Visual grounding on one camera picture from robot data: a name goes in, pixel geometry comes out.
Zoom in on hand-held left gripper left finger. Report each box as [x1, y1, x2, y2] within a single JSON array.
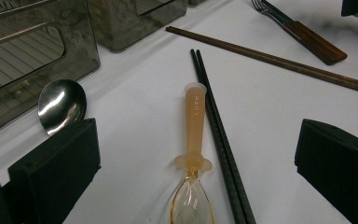
[[2, 117, 102, 224]]

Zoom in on smoky clear plastic bin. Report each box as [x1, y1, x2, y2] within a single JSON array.
[[86, 0, 188, 52], [0, 0, 102, 139]]

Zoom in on black chopstick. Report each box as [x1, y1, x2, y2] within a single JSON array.
[[195, 49, 257, 224], [189, 49, 248, 224]]

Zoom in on wooden-handled metal fork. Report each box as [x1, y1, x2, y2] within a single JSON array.
[[260, 0, 349, 63], [251, 0, 339, 66]]

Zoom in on brown wooden chopstick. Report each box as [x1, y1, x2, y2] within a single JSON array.
[[165, 27, 358, 92], [166, 25, 358, 88]]

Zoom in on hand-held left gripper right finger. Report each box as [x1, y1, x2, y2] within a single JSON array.
[[294, 118, 358, 224]]

